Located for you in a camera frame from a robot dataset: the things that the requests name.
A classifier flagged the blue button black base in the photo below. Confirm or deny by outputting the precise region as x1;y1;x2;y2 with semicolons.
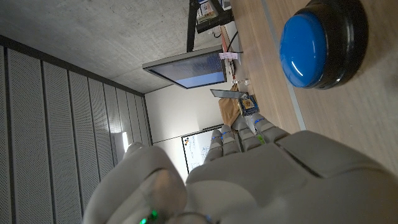
279;0;369;90

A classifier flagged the tan jacket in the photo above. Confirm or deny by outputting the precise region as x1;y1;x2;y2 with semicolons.
218;83;242;127

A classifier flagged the small blue yellow box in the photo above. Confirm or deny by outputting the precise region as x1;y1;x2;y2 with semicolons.
238;94;260;117

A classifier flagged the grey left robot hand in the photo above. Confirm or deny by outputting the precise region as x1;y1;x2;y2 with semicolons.
82;112;398;224

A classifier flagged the flat computer monitor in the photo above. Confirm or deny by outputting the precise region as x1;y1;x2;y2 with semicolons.
142;45;228;90

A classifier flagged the black monitor cable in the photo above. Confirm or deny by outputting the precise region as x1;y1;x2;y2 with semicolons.
226;30;244;54

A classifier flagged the whiteboard with blue writing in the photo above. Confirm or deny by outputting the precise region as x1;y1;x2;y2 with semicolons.
180;124;225;174

